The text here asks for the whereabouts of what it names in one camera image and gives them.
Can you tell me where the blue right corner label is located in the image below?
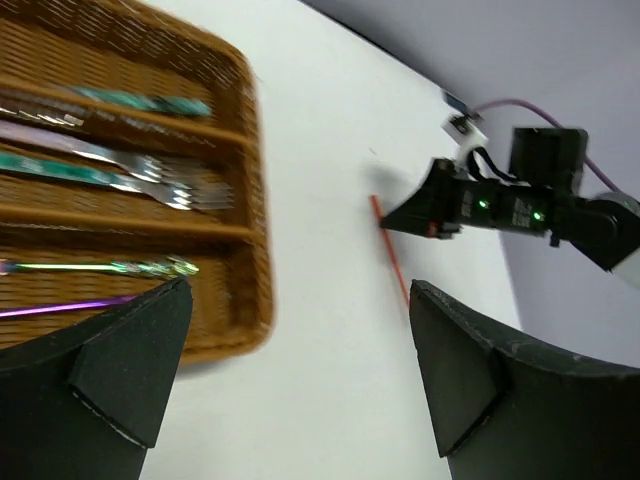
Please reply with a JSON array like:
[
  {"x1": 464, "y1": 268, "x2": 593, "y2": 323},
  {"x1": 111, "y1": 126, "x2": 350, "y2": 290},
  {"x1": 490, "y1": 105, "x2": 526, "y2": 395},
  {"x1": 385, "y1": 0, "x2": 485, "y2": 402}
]
[{"x1": 442, "y1": 90, "x2": 482, "y2": 121}]

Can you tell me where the iridescent purple spoon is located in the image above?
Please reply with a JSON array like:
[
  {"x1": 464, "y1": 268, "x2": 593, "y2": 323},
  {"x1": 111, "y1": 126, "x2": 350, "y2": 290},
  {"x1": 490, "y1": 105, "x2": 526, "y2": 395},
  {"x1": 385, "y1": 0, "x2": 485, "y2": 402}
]
[{"x1": 0, "y1": 296, "x2": 134, "y2": 319}]

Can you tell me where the teal handle fork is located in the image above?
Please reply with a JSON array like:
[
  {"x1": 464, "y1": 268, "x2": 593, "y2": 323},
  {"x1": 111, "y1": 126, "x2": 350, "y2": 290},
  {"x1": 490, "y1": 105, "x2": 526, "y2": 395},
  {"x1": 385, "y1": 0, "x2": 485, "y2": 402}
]
[{"x1": 1, "y1": 152, "x2": 233, "y2": 211}]

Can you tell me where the dark handle knife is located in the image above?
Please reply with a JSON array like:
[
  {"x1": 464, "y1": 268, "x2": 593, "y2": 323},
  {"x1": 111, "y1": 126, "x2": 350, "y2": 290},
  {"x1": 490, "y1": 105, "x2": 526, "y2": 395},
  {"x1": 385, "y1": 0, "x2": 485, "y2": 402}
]
[{"x1": 1, "y1": 98, "x2": 85, "y2": 128}]

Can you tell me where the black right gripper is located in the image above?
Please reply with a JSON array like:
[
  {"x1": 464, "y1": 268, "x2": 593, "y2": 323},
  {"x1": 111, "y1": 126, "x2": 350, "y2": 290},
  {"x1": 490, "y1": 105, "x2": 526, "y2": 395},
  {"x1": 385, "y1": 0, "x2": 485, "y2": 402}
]
[{"x1": 380, "y1": 128, "x2": 620, "y2": 268}]

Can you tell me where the wicker cutlery tray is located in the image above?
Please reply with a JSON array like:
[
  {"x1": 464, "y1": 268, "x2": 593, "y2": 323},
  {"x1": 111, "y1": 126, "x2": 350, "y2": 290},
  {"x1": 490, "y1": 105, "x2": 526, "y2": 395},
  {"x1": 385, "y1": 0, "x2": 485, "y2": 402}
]
[{"x1": 1, "y1": 1, "x2": 273, "y2": 363}]

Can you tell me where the orange chopstick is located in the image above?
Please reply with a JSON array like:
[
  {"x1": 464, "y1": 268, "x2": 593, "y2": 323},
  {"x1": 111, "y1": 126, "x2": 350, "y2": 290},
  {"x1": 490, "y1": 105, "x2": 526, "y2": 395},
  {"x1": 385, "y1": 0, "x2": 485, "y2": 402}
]
[{"x1": 369, "y1": 195, "x2": 410, "y2": 307}]

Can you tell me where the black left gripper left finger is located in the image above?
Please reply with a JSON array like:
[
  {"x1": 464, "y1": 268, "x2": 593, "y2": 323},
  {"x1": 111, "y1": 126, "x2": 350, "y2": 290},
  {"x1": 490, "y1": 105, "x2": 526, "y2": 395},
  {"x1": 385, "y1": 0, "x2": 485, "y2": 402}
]
[{"x1": 1, "y1": 279, "x2": 193, "y2": 480}]

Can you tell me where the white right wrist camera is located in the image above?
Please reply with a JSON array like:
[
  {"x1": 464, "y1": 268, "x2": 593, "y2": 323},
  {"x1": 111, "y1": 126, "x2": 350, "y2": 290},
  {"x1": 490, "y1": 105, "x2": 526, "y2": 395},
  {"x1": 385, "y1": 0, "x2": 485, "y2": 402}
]
[{"x1": 442, "y1": 115, "x2": 489, "y2": 158}]

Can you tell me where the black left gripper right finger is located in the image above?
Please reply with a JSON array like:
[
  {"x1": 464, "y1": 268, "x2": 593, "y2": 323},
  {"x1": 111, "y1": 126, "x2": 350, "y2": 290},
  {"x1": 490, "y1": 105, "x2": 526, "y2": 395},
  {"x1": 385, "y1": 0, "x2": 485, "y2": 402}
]
[{"x1": 410, "y1": 281, "x2": 639, "y2": 480}]

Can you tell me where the iridescent ornate handle spoon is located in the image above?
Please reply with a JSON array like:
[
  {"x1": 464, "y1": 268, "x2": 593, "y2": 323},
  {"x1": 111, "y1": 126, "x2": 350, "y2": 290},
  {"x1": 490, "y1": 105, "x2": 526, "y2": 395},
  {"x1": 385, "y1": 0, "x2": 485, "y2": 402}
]
[{"x1": 1, "y1": 257, "x2": 200, "y2": 278}]

